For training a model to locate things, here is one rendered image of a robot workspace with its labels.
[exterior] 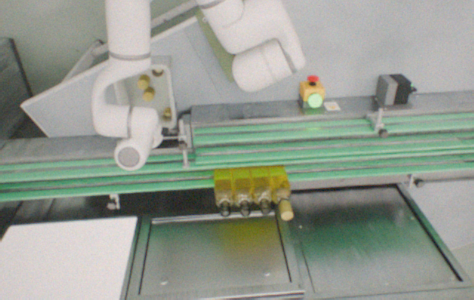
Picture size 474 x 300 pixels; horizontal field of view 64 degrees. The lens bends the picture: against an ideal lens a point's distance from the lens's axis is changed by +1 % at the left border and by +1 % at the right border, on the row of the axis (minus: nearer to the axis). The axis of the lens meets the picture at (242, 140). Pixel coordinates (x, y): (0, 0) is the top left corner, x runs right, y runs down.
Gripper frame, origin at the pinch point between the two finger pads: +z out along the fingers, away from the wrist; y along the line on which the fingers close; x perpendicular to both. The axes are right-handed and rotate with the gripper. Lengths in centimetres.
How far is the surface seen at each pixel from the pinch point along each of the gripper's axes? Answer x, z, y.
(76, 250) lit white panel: -34.6, -10.8, -22.1
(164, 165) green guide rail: -13.5, 1.3, 3.9
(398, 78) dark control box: 11, 9, 82
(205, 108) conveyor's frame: 2.0, 13.5, 17.5
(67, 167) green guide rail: -13.9, 4.3, -26.8
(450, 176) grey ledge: -26, 11, 107
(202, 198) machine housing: -31.1, 12.9, 15.0
